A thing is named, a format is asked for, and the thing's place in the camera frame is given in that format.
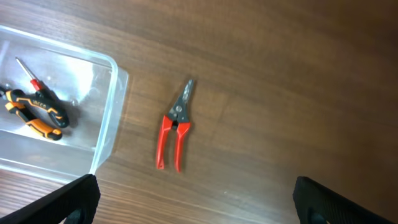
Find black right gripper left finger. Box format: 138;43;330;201
1;174;101;224

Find clear plastic container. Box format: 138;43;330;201
1;27;129;183

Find red handled cutting pliers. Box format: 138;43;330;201
155;78;195;174

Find orange black pliers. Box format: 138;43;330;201
1;87;62;141

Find red black screwdriver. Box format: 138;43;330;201
15;57;70;129

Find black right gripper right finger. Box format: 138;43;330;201
293;176;392;224

